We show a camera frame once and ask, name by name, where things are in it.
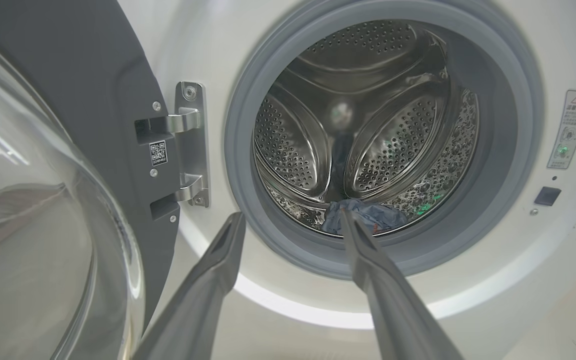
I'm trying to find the blue bear print garment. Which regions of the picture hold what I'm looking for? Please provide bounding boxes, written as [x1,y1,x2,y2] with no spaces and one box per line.
[320,199,409,236]

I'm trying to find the black door latch socket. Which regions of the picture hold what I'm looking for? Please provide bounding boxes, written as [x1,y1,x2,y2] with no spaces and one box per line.
[534,186,562,207]

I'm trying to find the white Hisense washing machine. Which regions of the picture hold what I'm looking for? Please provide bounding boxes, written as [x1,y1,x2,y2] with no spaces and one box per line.
[118,0,576,360]

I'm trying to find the white QR code sticker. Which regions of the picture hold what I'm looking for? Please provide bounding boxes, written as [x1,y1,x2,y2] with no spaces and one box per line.
[149,141,168,165]

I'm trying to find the silver metal door hinge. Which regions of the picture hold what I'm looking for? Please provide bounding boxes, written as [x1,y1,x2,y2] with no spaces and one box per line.
[134,81,210,208]

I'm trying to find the round dark glass washer door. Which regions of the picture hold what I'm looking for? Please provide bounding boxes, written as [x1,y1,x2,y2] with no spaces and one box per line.
[0,0,181,360]

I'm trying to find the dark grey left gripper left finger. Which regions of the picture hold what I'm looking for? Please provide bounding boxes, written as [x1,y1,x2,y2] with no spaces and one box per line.
[133,211,246,360]

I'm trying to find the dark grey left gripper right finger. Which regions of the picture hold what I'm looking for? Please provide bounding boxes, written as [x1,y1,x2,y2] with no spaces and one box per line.
[340,209,464,360]

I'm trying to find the stainless steel washing machine drum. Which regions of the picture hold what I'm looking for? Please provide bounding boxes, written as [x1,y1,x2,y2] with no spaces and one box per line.
[253,20,480,236]

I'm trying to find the grey warning sticker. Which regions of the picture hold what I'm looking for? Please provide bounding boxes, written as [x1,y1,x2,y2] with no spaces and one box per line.
[547,90,576,170]

